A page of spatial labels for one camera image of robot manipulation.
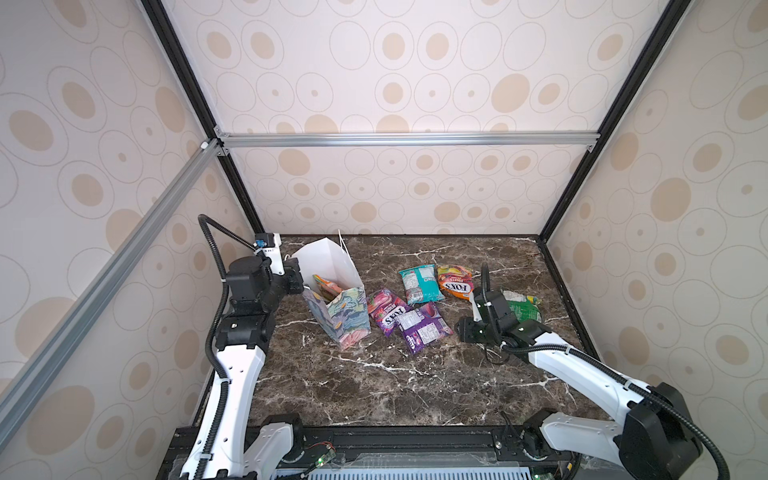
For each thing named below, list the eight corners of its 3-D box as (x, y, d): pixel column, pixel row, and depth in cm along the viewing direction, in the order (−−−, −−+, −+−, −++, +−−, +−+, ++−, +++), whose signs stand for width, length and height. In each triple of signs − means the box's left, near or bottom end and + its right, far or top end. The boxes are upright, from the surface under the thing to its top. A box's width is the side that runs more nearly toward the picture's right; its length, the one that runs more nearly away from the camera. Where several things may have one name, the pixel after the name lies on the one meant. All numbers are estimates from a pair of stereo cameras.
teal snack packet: (407, 305, 102) (407, 299, 99) (400, 274, 110) (400, 268, 107) (443, 300, 103) (445, 294, 100) (433, 270, 112) (435, 264, 109)
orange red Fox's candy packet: (440, 299, 104) (441, 291, 100) (436, 272, 111) (438, 264, 107) (473, 299, 104) (476, 291, 100) (467, 272, 111) (470, 264, 107)
